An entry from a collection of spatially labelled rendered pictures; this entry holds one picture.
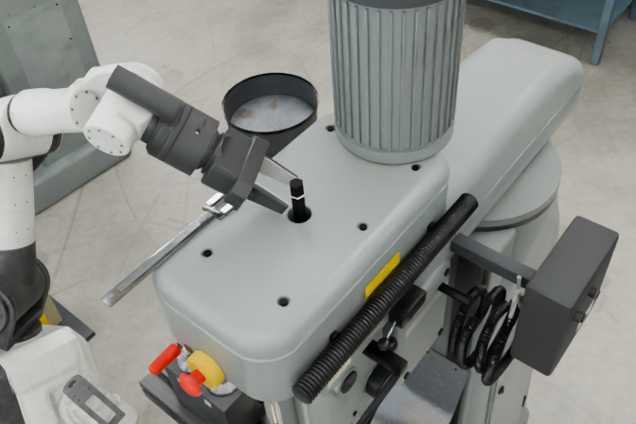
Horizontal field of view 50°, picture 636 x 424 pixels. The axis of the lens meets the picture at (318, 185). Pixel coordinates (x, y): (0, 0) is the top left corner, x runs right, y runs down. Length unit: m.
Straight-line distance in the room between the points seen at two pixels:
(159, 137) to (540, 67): 0.91
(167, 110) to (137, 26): 4.53
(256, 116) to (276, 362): 2.62
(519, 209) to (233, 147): 0.74
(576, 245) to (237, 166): 0.60
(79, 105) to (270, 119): 2.46
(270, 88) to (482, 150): 2.35
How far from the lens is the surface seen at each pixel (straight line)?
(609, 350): 3.27
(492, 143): 1.36
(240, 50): 4.92
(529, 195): 1.54
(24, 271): 1.23
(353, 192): 1.05
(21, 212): 1.20
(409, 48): 0.96
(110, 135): 0.93
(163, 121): 0.93
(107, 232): 3.80
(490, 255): 1.31
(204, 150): 0.93
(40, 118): 1.07
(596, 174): 3.99
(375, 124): 1.05
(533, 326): 1.23
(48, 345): 1.27
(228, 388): 1.74
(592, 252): 1.24
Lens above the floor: 2.63
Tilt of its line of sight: 44 degrees down
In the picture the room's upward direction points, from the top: 5 degrees counter-clockwise
